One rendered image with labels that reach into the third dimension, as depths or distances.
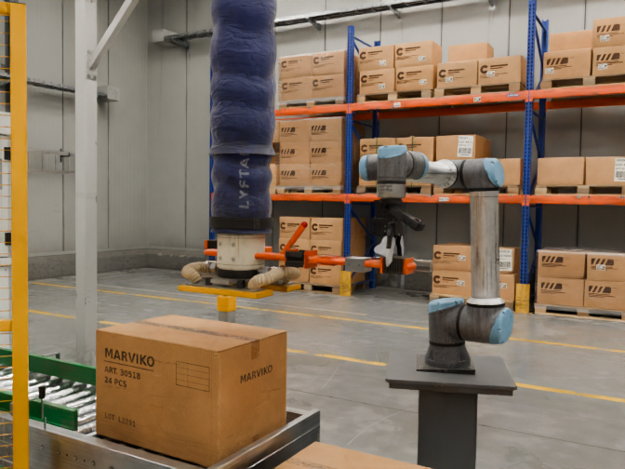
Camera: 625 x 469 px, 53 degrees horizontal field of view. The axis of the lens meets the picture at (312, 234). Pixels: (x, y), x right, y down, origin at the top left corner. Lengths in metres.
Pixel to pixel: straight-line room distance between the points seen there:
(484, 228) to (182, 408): 1.32
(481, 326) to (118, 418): 1.42
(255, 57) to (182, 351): 1.02
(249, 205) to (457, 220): 8.61
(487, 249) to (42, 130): 10.75
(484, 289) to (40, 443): 1.77
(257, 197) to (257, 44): 0.52
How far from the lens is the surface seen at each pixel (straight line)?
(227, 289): 2.15
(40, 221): 12.49
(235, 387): 2.19
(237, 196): 2.16
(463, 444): 2.76
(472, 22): 10.98
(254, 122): 2.16
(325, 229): 10.09
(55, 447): 2.56
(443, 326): 2.66
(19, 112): 2.41
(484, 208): 2.55
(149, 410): 2.37
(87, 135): 5.29
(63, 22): 13.23
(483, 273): 2.57
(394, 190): 1.95
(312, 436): 2.58
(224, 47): 2.22
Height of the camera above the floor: 1.43
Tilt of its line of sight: 3 degrees down
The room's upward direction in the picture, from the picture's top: 1 degrees clockwise
